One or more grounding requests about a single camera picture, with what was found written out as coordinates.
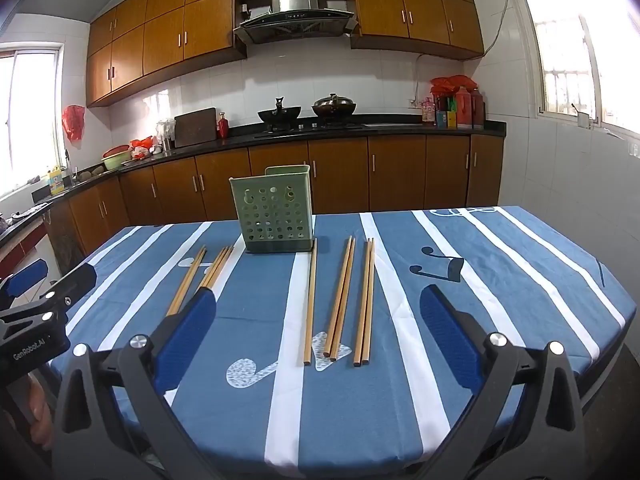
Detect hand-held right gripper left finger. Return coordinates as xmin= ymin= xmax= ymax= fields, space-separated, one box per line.
xmin=52 ymin=287 xmax=236 ymax=480

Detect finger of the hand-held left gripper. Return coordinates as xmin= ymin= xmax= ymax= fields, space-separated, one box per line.
xmin=0 ymin=263 xmax=98 ymax=329
xmin=0 ymin=259 xmax=49 ymax=306

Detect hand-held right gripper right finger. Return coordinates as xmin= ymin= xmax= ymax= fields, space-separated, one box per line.
xmin=419 ymin=284 xmax=586 ymax=480

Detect wooden chopstick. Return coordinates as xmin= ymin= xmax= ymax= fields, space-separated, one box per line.
xmin=208 ymin=246 xmax=235 ymax=292
xmin=203 ymin=246 xmax=232 ymax=290
xmin=323 ymin=236 xmax=353 ymax=359
xmin=329 ymin=237 xmax=357 ymax=362
xmin=170 ymin=246 xmax=208 ymax=317
xmin=166 ymin=245 xmax=205 ymax=317
xmin=361 ymin=238 xmax=376 ymax=366
xmin=198 ymin=246 xmax=228 ymax=289
xmin=303 ymin=237 xmax=318 ymax=366
xmin=353 ymin=238 xmax=371 ymax=367

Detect green perforated utensil holder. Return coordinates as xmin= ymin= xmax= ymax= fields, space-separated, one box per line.
xmin=229 ymin=165 xmax=317 ymax=255

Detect person's left hand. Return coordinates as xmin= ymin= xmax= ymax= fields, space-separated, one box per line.
xmin=27 ymin=379 xmax=55 ymax=442

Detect grey rag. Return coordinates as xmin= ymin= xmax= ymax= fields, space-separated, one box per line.
xmin=10 ymin=202 xmax=51 ymax=222

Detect blue white striped tablecloth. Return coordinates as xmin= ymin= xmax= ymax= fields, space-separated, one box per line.
xmin=47 ymin=205 xmax=628 ymax=468

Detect green basin with red lid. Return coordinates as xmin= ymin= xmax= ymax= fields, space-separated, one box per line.
xmin=101 ymin=146 xmax=132 ymax=171

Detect plain window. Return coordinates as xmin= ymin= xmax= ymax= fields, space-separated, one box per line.
xmin=0 ymin=47 xmax=65 ymax=197

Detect hanging red plastic bag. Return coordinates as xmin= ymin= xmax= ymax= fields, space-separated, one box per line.
xmin=62 ymin=105 xmax=86 ymax=143

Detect clear glass jars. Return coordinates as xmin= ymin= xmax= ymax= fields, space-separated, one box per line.
xmin=156 ymin=119 xmax=176 ymax=152

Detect black countertop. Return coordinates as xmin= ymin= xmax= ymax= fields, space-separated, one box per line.
xmin=0 ymin=119 xmax=507 ymax=248

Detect wooden base cabinets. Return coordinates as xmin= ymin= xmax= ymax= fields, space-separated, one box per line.
xmin=42 ymin=134 xmax=505 ymax=261

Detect dark cutting board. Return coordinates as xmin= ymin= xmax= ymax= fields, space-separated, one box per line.
xmin=173 ymin=107 xmax=218 ymax=148

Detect dark red thermos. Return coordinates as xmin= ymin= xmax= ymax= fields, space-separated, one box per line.
xmin=471 ymin=87 xmax=486 ymax=128

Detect black wok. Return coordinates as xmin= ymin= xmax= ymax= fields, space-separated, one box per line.
xmin=257 ymin=96 xmax=303 ymax=126

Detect black gas stove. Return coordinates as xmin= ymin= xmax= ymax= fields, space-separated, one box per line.
xmin=254 ymin=121 xmax=365 ymax=139

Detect crumpled red plastic bag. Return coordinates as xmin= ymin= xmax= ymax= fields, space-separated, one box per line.
xmin=430 ymin=75 xmax=478 ymax=99

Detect lidded dark wok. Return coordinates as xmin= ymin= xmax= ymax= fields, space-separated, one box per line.
xmin=311 ymin=93 xmax=357 ymax=120

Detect small grey container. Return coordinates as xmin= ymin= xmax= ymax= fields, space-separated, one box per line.
xmin=572 ymin=105 xmax=599 ymax=131

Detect barred window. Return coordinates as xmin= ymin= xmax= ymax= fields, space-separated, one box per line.
xmin=515 ymin=0 xmax=640 ymax=136

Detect steel range hood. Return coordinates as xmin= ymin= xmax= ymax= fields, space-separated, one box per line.
xmin=232 ymin=0 xmax=360 ymax=45

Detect wooden wall cabinet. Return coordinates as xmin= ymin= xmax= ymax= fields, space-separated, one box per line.
xmin=350 ymin=0 xmax=485 ymax=61
xmin=86 ymin=0 xmax=248 ymax=108

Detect white wall cable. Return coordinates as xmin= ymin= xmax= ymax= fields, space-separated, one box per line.
xmin=414 ymin=0 xmax=516 ymax=106

